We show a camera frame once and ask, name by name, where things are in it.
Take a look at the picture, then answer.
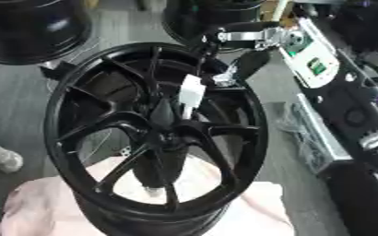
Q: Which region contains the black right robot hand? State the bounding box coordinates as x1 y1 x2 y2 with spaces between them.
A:
190 20 286 89

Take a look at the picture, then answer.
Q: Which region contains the black round wheel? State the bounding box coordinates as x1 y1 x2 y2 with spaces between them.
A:
161 0 286 52
0 0 96 66

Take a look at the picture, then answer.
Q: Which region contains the white pin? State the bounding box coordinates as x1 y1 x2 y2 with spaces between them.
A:
177 73 208 120

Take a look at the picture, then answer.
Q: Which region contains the black spoked wheel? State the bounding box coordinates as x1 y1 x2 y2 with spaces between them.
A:
41 41 270 236

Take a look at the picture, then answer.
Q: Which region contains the tan cardboard box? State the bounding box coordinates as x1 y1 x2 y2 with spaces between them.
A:
258 0 301 27

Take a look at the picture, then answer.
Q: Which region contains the black bag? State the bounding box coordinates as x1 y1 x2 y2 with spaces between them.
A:
329 0 378 53

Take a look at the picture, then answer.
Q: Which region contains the small black box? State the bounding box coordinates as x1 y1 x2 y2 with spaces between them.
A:
37 59 79 81

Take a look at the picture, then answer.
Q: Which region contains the person's shoe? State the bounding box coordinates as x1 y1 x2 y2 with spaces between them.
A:
0 144 27 174

